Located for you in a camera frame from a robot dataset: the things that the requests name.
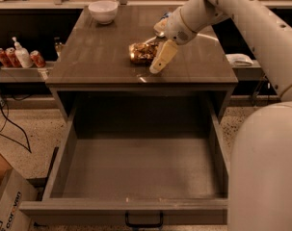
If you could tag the red soda can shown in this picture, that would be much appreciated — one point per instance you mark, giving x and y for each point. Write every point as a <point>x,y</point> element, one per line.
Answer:
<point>10,52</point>
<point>37,58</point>
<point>4,60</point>

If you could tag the red soda can right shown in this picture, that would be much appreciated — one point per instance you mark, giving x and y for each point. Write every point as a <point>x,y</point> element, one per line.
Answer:
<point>37,58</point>

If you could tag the black drawer handle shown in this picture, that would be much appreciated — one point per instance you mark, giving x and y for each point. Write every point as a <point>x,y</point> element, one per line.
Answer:
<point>147,222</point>

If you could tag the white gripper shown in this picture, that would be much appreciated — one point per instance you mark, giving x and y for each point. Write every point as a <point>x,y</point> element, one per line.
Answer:
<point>178,28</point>

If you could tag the white bowl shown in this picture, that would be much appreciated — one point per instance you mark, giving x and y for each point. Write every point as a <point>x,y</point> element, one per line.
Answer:
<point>103,11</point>

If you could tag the red soda can left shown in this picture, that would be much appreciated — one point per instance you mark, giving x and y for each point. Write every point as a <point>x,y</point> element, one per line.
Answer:
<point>4,60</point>

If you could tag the open grey top drawer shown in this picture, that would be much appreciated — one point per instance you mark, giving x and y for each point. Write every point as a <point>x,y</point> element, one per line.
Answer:
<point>144,155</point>

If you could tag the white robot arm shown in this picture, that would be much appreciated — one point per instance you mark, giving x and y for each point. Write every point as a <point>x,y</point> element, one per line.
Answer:
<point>260,165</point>

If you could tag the blue silver can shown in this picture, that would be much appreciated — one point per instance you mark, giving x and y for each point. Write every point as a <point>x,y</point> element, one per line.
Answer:
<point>160,26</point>

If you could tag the small dark bottle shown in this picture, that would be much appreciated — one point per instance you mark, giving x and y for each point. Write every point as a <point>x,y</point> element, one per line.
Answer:
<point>58,45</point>

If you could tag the orange can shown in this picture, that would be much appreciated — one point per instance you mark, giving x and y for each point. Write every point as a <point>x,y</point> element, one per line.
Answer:
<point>143,53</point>

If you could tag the white folded cloth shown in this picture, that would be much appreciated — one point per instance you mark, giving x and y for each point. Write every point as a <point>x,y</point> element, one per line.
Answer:
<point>239,59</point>

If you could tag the white pump bottle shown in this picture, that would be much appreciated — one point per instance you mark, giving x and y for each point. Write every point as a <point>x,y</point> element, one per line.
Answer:
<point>22,54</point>

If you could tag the cardboard box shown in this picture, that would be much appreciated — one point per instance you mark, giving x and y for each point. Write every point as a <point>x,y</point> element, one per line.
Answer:
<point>14,189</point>

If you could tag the red soda can middle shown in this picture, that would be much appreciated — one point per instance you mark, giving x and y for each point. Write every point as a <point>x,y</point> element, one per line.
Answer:
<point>10,52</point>

